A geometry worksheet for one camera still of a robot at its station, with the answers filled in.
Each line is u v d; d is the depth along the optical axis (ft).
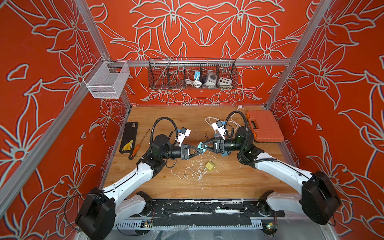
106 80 3.04
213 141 2.11
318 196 1.30
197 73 2.74
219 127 2.15
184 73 3.28
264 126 3.32
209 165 2.81
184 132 2.19
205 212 2.39
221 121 2.16
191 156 2.11
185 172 2.79
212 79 2.97
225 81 3.08
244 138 1.87
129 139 3.20
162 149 1.86
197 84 2.80
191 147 2.20
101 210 1.29
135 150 3.03
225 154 2.04
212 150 2.07
